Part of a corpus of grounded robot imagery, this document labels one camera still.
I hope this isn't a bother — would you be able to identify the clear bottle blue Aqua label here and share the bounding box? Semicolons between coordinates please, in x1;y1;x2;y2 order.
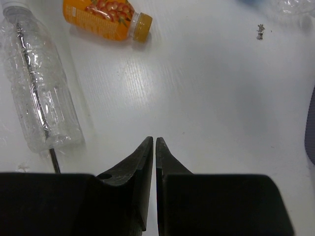
275;0;315;15

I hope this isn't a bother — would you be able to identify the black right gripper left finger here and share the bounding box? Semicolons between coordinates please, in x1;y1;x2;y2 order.
0;137;154;236

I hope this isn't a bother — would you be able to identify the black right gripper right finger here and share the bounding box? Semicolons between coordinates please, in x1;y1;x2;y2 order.
156;138;295;236

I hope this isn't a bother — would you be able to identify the small orange juice bottle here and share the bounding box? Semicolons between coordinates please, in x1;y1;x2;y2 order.
63;0;153;43

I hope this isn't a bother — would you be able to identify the clear crushed unlabelled bottle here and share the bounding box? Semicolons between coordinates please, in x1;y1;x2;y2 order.
0;0;83;153

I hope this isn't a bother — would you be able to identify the grey mesh waste bin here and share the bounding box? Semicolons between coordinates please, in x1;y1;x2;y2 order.
304;89;315;164

